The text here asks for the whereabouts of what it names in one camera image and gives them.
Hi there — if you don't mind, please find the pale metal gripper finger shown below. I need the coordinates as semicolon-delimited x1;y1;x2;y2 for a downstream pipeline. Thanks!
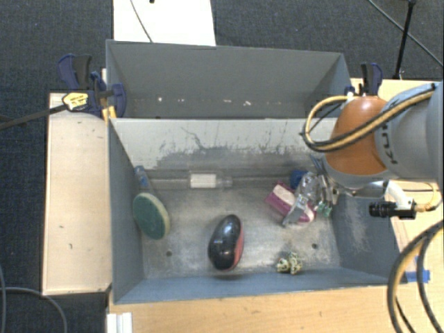
290;196;311;226
282;194;305;226

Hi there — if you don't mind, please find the blue rounded object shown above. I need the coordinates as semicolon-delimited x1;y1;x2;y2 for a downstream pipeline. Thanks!
289;170;309;191

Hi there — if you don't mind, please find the green and yellow crumpled toy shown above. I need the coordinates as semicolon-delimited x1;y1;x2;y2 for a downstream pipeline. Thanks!
275;251;304;275

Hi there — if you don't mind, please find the black and red oval ball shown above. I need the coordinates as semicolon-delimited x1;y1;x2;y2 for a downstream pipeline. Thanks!
207;214;245;273

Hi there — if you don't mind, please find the clear plastic bottle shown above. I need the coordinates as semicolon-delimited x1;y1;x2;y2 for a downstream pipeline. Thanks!
134;165;234;191

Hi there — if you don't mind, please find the grey metal bin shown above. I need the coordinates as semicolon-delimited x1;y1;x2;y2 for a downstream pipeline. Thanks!
105;39;409;306

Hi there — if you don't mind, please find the green round sponge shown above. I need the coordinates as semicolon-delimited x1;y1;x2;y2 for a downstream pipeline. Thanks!
132;191;171;241

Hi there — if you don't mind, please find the pale wood board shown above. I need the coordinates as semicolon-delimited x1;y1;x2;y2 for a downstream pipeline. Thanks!
41;92;114;296

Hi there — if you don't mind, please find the black cylinder on white bracket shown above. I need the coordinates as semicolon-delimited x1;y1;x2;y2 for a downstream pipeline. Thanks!
368;180;418;221

